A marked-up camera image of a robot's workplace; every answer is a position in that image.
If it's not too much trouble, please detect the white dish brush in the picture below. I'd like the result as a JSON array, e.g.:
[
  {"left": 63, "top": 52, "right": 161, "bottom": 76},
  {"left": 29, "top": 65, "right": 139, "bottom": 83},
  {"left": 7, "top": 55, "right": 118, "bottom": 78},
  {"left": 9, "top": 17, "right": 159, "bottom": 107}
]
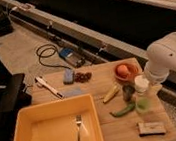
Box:
[{"left": 35, "top": 76, "right": 65, "bottom": 100}]

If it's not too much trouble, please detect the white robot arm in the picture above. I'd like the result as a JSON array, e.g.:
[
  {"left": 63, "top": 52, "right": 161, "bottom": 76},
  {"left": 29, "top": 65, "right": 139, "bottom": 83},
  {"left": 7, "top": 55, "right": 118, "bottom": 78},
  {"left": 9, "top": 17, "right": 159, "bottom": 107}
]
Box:
[{"left": 143, "top": 32, "right": 176, "bottom": 84}]

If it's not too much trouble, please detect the yellow plastic tray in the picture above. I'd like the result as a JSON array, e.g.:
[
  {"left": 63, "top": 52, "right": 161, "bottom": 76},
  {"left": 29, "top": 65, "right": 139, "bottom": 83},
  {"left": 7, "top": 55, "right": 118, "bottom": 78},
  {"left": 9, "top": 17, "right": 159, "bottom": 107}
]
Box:
[{"left": 13, "top": 94, "right": 104, "bottom": 141}]

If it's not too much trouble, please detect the dark red grape bunch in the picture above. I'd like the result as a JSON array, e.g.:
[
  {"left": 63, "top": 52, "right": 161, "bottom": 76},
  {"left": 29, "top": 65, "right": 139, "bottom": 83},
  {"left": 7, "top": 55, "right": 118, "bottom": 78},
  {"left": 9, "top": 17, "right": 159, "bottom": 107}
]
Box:
[{"left": 74, "top": 72, "right": 92, "bottom": 83}]

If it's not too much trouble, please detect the blue and black device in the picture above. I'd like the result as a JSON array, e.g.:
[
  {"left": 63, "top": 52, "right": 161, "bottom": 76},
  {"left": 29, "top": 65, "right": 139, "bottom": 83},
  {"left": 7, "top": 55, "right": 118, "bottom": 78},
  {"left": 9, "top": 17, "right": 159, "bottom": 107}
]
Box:
[{"left": 58, "top": 47, "right": 85, "bottom": 68}]

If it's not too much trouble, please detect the blue sponge block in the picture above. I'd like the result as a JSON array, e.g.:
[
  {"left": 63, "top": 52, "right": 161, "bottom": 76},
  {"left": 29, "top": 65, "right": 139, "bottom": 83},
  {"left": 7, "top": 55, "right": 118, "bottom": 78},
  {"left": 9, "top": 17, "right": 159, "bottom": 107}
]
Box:
[{"left": 63, "top": 68, "right": 74, "bottom": 85}]

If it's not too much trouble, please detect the orange egg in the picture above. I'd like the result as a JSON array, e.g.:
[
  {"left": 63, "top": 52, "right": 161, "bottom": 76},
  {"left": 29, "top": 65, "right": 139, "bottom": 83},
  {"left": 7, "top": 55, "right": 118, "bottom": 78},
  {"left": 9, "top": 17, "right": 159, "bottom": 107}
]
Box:
[{"left": 117, "top": 64, "right": 130, "bottom": 77}]

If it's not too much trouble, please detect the small metal cup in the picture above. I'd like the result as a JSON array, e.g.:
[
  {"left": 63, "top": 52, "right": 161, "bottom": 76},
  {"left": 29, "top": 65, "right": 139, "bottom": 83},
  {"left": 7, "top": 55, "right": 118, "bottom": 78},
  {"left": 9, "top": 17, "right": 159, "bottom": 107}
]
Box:
[{"left": 122, "top": 85, "right": 135, "bottom": 101}]

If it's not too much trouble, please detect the orange bowl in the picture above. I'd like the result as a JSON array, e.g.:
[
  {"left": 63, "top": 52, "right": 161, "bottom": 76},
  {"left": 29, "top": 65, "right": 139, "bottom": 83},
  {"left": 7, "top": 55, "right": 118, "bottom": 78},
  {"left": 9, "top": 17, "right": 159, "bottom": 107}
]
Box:
[{"left": 114, "top": 63, "right": 138, "bottom": 81}]

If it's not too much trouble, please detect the silver metal fork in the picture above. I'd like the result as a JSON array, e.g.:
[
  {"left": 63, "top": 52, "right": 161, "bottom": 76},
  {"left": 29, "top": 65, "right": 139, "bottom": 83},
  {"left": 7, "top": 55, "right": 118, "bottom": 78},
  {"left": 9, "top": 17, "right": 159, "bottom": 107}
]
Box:
[{"left": 76, "top": 115, "right": 82, "bottom": 141}]

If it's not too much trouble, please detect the green chili pepper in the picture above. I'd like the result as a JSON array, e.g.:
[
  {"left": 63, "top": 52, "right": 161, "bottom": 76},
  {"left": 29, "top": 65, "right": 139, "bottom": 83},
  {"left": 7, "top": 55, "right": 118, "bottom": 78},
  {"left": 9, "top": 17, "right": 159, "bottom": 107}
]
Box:
[{"left": 109, "top": 102, "right": 136, "bottom": 118}]

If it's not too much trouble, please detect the wooden board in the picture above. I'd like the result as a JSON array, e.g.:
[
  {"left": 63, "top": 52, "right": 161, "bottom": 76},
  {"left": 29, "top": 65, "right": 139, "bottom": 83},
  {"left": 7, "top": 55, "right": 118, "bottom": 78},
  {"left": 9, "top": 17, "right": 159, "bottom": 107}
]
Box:
[{"left": 27, "top": 52, "right": 176, "bottom": 141}]

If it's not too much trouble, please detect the clear bottle white lid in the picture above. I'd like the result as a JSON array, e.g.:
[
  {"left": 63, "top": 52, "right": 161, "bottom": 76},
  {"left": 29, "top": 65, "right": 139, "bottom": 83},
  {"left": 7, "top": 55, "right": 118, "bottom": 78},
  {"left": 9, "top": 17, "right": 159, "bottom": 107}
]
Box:
[{"left": 134, "top": 74, "right": 151, "bottom": 114}]

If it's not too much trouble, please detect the brown rectangular block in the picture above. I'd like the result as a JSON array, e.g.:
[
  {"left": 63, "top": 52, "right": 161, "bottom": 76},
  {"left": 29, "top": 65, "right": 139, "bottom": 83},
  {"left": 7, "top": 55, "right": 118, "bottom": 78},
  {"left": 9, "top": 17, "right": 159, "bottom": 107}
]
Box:
[{"left": 137, "top": 121, "right": 167, "bottom": 136}]

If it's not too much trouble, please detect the black chair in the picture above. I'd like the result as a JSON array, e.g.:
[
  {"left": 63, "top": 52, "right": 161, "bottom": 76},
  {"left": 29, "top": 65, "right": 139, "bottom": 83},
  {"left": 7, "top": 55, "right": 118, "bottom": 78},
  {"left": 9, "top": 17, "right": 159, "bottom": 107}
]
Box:
[{"left": 0, "top": 73, "right": 32, "bottom": 141}]

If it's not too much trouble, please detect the black box on floor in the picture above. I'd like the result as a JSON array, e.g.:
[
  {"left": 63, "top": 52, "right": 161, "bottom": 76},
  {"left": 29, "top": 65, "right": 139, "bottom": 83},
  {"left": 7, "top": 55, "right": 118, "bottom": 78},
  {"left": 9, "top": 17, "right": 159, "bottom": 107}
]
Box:
[{"left": 0, "top": 13, "right": 14, "bottom": 37}]

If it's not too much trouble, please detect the black cable loop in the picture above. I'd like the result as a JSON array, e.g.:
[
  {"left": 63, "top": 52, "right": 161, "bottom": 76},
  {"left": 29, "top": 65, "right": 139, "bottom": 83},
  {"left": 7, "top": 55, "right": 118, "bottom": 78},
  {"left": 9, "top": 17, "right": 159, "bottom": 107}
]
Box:
[{"left": 34, "top": 40, "right": 73, "bottom": 75}]

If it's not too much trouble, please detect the long metal rail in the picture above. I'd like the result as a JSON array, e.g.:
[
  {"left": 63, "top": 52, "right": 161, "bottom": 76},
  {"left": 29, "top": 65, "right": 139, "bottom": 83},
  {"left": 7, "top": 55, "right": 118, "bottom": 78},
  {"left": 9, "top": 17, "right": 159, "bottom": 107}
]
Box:
[{"left": 0, "top": 0, "right": 176, "bottom": 104}]

